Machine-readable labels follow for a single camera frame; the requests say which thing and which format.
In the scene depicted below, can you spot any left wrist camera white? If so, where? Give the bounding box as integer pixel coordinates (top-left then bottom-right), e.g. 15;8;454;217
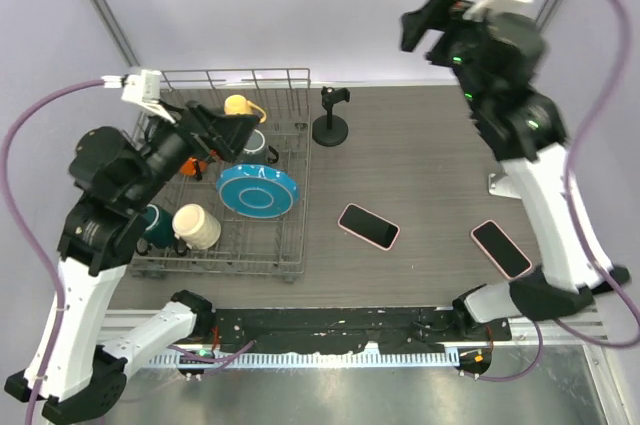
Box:
101;67;176;124

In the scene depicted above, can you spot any slotted cable duct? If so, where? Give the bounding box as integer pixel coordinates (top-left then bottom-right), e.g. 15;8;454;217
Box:
149;347;461;371

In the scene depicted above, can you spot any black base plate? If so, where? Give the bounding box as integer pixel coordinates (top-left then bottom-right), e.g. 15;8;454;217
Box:
211;307;512;355

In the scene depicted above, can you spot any purple cable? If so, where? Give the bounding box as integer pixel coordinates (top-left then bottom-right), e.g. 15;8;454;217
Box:
519;0;640;349
0;78;109;425

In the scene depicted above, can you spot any orange mug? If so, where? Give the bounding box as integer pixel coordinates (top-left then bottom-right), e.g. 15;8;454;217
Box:
180;157;208;181

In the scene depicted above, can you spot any blue plate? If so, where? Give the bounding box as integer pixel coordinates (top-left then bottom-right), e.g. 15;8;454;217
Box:
216;164;300;219

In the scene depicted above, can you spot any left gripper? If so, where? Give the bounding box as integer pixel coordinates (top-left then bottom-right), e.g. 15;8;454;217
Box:
126;97;260;210

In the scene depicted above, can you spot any black phone stand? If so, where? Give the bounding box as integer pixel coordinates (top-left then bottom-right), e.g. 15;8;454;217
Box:
312;86;351;147

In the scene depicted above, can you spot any grey mug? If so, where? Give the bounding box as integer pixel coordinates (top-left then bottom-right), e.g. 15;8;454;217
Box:
239;130;280;166

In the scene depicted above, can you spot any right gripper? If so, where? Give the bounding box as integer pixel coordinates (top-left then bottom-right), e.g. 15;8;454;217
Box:
398;0;489;112

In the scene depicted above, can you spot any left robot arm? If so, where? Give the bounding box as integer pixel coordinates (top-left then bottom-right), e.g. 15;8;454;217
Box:
5;101;258;424

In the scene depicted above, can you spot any dark teal mug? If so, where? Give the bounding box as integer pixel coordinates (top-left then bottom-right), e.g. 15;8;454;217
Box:
136;204;176;256

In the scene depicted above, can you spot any wire dish rack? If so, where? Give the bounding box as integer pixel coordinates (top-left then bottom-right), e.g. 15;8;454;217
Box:
130;68;312;282

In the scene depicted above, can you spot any white phone stand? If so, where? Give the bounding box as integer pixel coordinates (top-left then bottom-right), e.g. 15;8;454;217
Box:
487;172;521;200

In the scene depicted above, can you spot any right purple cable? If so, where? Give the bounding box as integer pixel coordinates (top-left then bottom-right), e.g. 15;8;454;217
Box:
519;0;640;349

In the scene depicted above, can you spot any cream mug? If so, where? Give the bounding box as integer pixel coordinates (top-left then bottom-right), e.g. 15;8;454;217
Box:
172;203;221;250

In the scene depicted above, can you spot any yellow mug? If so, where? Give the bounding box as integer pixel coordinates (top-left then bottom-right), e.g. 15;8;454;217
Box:
224;94;268;123

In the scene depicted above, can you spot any pink phone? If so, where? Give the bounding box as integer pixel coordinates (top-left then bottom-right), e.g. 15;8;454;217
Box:
338;203;400;251
470;220;533;280

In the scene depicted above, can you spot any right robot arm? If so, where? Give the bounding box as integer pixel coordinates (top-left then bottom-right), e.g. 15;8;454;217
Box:
400;0;631;340

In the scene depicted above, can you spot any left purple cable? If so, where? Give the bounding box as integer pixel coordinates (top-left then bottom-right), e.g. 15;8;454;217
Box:
0;78;109;425

